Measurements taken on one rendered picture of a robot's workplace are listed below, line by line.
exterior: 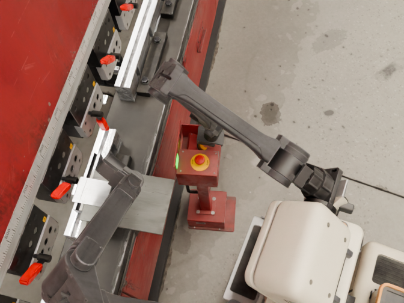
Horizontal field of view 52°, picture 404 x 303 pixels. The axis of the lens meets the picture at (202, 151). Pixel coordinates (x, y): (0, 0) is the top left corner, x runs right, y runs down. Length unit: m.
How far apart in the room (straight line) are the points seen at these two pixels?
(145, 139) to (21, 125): 0.70
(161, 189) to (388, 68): 1.99
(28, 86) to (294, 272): 0.66
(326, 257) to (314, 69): 2.04
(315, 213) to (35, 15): 0.70
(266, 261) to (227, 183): 1.51
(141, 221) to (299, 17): 2.15
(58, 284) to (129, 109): 0.99
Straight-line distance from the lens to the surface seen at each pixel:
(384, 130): 2.70
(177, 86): 1.02
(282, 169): 1.06
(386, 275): 1.53
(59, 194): 1.05
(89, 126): 1.24
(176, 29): 1.84
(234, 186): 2.39
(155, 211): 1.31
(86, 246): 0.77
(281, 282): 0.87
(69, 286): 0.73
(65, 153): 1.13
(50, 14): 1.01
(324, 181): 1.10
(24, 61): 0.93
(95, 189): 1.38
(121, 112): 1.63
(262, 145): 1.05
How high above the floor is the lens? 2.23
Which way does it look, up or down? 64 degrees down
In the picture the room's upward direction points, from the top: 7 degrees counter-clockwise
